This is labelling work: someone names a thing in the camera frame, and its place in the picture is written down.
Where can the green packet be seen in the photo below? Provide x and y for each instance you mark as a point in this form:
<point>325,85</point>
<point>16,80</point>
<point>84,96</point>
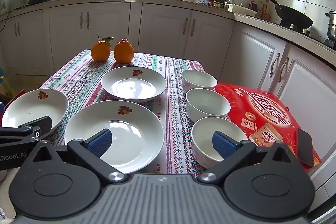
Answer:
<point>218,5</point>

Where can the white plate with fruit print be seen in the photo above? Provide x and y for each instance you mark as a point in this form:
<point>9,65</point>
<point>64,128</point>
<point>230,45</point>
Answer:
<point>147,87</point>
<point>26,108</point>
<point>136,134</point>

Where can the patterned red green tablecloth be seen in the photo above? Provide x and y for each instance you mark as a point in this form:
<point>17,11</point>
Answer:
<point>173,113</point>

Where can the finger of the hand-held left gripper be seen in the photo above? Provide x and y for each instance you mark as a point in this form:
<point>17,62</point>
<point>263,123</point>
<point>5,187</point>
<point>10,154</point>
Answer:
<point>39,125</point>

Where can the clear plastic bottle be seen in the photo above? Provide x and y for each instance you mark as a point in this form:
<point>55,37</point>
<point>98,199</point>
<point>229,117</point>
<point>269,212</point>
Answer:
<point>244,1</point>

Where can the steel pot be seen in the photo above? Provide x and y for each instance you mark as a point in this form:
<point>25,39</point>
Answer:
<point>331,27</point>

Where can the black gas stove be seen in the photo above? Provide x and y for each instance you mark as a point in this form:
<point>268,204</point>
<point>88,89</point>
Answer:
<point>315,35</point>

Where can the black wok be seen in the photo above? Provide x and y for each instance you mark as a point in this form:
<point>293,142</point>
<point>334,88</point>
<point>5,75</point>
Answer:
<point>291,15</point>

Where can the white plastic tray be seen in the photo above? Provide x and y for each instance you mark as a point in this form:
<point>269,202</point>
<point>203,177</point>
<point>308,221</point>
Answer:
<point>241,10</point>

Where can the bumpy orange without leaf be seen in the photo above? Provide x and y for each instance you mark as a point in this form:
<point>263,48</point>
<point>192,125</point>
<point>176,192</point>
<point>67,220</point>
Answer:
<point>123,52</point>

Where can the amber oil bottle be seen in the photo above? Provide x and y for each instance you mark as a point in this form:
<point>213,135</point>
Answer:
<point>265,10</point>

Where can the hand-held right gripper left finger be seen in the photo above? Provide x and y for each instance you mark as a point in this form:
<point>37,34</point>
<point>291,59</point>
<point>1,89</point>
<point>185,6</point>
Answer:
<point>101,142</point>

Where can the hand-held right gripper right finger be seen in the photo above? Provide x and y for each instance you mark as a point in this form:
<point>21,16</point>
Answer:
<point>224,145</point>

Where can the orange with green leaf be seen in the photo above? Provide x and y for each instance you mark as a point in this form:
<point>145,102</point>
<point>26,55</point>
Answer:
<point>99,52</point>

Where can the red label bottle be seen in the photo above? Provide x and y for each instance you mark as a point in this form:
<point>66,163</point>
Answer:
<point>253,5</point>

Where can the white bowl with pink flowers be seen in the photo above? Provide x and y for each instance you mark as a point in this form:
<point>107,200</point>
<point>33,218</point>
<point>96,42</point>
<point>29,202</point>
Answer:
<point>207,106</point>
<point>197,79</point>
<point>202,140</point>

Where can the black smartphone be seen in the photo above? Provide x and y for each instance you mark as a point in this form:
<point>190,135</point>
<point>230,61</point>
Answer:
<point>305,146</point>

